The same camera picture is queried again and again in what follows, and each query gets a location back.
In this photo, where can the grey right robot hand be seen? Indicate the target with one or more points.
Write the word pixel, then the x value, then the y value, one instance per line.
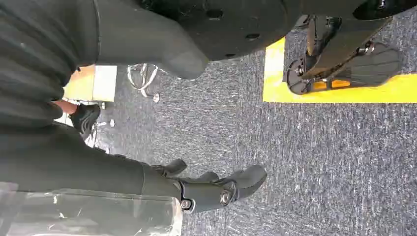
pixel 97 169

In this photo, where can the clear plastic sheet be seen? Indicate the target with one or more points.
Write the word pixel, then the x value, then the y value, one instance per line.
pixel 97 216

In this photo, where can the small silver floor disc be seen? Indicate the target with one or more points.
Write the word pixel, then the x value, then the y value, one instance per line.
pixel 112 122
pixel 156 97

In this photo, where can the person's foot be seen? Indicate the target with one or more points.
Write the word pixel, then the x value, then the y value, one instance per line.
pixel 85 119

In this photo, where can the white and orange box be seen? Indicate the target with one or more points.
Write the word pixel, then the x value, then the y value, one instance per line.
pixel 94 83

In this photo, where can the ribbed grey right arm sleeve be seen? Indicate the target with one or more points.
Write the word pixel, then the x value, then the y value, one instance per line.
pixel 32 49

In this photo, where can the yellow floor tape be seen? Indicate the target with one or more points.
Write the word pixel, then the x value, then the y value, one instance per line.
pixel 358 96

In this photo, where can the black robot lower leg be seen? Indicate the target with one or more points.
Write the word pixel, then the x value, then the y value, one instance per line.
pixel 345 39

